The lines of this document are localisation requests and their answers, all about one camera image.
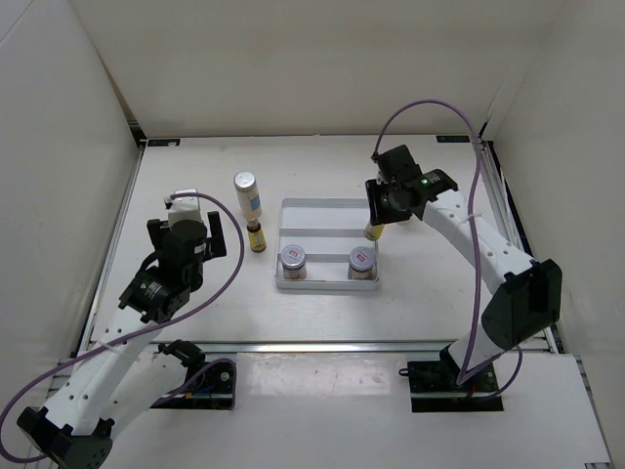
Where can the right blue corner label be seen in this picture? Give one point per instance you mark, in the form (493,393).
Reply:
(453,139)

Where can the left blue corner label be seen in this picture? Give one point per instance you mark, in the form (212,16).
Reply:
(163,143)

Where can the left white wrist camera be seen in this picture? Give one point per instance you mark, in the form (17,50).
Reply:
(184,206)

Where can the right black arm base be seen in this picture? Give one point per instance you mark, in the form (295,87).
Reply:
(433,389)

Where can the blue corner label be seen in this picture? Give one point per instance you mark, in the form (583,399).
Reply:
(453,139)
(163,143)

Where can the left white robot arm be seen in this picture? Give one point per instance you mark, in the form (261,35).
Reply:
(77,426)

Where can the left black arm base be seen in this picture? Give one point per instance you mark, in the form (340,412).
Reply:
(211,386)

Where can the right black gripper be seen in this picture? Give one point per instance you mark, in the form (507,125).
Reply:
(378,214)

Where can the white metal organizer tray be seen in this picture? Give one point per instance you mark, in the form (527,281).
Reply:
(328,229)

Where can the small yellow bottle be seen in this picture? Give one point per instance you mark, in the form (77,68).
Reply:
(373,232)
(256,236)

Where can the short spice jar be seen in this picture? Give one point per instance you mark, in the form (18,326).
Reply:
(362,264)
(293,260)

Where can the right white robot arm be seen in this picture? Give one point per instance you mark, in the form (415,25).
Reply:
(517,296)

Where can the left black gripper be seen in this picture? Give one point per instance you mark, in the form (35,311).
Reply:
(216,248)

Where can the tall white bottle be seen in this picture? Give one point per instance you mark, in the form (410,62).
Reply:
(248,195)

